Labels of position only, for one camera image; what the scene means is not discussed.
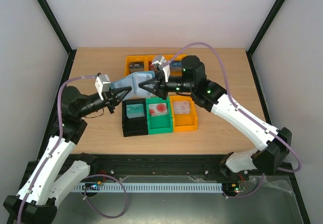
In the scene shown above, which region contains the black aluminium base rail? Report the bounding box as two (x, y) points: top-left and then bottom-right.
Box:
(25, 154), (293, 182)

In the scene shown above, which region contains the light blue slotted cable duct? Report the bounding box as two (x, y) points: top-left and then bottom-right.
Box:
(72, 183), (223, 193)

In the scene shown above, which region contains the white red circle card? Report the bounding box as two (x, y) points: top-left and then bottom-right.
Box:
(148, 103), (168, 117)

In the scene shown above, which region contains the red card in rear bin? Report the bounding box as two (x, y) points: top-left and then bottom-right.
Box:
(148, 61), (155, 70)

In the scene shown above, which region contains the orange front plastic bin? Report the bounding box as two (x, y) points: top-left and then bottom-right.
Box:
(169, 95), (198, 132)

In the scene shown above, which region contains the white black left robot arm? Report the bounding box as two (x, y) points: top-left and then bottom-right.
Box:
(4, 86), (132, 223)

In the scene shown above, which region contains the black frame post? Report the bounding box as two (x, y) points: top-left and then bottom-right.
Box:
(26, 0), (76, 55)
(247, 0), (297, 55)

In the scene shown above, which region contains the blue leather card holder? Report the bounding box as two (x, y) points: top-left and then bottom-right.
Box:
(111, 71), (155, 100)

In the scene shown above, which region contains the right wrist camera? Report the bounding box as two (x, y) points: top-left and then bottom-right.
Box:
(152, 55), (171, 82)

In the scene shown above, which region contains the dark card in rear bin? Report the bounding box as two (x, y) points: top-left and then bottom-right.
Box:
(129, 61), (144, 74)

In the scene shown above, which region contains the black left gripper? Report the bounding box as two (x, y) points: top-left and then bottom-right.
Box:
(77, 85), (132, 119)

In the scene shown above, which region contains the blue card in rear bin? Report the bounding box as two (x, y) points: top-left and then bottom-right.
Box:
(170, 61), (182, 71)

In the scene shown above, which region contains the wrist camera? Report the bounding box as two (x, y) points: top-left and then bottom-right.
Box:
(152, 55), (171, 82)
(95, 73), (111, 100)

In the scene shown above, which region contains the black frame post right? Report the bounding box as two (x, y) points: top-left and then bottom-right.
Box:
(247, 0), (297, 55)

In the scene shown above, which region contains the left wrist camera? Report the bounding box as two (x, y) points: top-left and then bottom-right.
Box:
(95, 73), (111, 100)

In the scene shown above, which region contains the white patterned card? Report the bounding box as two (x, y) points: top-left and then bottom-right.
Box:
(173, 100), (190, 115)

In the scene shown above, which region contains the black plastic bin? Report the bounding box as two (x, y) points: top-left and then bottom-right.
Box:
(122, 98), (148, 137)

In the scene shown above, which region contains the black frame post left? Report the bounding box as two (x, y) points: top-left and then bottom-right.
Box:
(26, 0), (76, 55)

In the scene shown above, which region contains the teal credit card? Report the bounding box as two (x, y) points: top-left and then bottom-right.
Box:
(126, 103), (144, 119)

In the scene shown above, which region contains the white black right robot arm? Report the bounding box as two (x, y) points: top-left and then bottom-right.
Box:
(138, 55), (292, 180)

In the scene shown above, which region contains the green plastic bin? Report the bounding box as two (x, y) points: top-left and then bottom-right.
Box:
(146, 97), (173, 135)

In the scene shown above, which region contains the orange rear triple bin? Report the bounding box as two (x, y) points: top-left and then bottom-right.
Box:
(125, 54), (186, 76)

